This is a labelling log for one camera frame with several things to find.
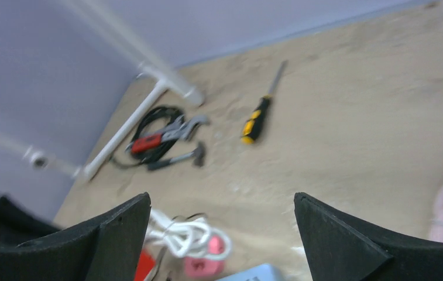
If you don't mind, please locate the white cable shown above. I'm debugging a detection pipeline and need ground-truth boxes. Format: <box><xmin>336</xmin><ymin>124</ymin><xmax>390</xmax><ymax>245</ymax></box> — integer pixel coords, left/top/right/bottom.
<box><xmin>143</xmin><ymin>208</ymin><xmax>233</xmax><ymax>261</ymax></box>

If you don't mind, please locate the pink square small box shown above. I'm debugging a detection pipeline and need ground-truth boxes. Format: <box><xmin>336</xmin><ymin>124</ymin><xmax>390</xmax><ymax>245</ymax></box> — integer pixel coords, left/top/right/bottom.
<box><xmin>184</xmin><ymin>236</ymin><xmax>225</xmax><ymax>278</ymax></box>

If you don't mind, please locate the red cube socket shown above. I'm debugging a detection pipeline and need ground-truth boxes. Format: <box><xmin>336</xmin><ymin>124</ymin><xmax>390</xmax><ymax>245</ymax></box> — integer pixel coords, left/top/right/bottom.
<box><xmin>134</xmin><ymin>249</ymin><xmax>156</xmax><ymax>281</ymax></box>

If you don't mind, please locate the white PVC pipe frame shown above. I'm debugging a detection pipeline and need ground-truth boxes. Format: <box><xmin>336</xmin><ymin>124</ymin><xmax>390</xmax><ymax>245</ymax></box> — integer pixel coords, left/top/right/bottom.
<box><xmin>0</xmin><ymin>1</ymin><xmax>205</xmax><ymax>181</ymax></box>

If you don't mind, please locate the red handled adjustable wrench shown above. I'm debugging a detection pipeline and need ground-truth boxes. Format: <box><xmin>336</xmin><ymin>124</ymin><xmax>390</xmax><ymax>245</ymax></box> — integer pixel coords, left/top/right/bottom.
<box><xmin>125</xmin><ymin>114</ymin><xmax>210</xmax><ymax>154</ymax></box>

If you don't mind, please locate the light blue power strip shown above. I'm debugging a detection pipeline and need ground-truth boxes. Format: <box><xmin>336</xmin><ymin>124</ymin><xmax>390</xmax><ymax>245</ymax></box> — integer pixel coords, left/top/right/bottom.
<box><xmin>217</xmin><ymin>263</ymin><xmax>286</xmax><ymax>281</ymax></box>

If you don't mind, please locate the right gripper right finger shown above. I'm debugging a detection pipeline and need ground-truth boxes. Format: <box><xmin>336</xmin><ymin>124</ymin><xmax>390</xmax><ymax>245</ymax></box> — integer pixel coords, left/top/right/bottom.
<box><xmin>294</xmin><ymin>193</ymin><xmax>443</xmax><ymax>281</ymax></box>

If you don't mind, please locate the coiled black cable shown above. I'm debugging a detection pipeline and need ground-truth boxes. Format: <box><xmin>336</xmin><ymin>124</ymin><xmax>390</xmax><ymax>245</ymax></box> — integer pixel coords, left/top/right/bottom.
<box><xmin>108</xmin><ymin>105</ymin><xmax>186</xmax><ymax>170</ymax></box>

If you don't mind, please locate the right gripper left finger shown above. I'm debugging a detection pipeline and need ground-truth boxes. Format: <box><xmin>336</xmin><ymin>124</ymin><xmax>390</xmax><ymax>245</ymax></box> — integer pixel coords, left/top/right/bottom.
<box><xmin>0</xmin><ymin>193</ymin><xmax>151</xmax><ymax>280</ymax></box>

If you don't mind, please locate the black handled hammer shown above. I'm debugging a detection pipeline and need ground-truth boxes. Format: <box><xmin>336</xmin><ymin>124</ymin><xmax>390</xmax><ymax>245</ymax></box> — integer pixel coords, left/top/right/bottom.
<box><xmin>147</xmin><ymin>141</ymin><xmax>207</xmax><ymax>172</ymax></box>

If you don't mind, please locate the yellow black screwdriver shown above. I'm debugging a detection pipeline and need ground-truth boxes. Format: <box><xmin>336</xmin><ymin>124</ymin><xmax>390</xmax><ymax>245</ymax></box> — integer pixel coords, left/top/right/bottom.
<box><xmin>241</xmin><ymin>60</ymin><xmax>288</xmax><ymax>144</ymax></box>

